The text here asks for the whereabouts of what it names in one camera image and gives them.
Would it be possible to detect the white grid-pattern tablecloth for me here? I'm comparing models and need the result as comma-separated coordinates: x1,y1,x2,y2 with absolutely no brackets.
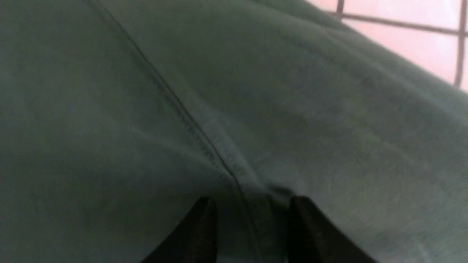
309,0,468,92

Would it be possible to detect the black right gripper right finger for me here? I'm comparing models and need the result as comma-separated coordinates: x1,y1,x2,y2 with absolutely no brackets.
288,196,376,263

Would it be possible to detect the green long-sleeved shirt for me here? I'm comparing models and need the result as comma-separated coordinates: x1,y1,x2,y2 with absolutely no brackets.
1,0,467,263

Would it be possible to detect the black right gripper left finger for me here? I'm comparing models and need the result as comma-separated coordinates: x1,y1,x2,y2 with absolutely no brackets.
142,197,218,263

